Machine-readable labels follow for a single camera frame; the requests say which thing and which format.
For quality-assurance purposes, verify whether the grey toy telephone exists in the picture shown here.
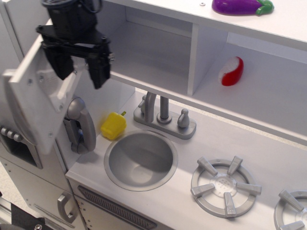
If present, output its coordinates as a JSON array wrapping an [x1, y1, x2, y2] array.
[[63, 97, 96, 155]]

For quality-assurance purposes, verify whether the white toy microwave door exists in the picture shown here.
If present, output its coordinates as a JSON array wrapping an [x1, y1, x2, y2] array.
[[0, 35, 85, 154]]

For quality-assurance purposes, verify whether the round silver sink bowl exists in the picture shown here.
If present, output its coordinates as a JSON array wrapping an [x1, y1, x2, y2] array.
[[104, 130, 178, 192]]

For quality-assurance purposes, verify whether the silver toy faucet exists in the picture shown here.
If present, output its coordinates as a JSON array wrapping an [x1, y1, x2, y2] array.
[[133, 92, 197, 140]]

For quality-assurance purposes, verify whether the small grey lower handle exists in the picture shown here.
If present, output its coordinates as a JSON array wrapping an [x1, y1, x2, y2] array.
[[57, 192, 76, 224]]

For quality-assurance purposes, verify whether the grey toy stove burner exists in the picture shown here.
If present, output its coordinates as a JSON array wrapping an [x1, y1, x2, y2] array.
[[190, 156, 262, 219]]

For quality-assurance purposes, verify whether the dark oven vent grille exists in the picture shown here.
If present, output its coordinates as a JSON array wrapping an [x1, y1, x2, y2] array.
[[78, 186, 157, 230]]

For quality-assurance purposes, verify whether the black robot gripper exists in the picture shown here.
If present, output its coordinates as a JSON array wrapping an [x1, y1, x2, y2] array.
[[36, 1, 114, 89]]

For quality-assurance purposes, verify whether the yellow toy bell pepper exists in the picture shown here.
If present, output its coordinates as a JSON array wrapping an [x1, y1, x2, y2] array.
[[100, 111, 127, 140]]

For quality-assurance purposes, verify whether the red white toy radish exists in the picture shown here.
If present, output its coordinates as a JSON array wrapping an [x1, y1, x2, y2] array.
[[218, 57, 244, 86]]

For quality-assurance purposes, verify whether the purple toy eggplant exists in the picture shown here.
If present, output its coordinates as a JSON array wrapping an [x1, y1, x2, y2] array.
[[212, 0, 274, 16]]

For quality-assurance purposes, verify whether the grey fridge ice dispenser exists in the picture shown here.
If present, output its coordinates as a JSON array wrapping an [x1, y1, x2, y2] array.
[[0, 125, 43, 169]]

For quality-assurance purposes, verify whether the black equipment at corner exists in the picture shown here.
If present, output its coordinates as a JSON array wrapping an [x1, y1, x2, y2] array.
[[0, 193, 48, 230]]

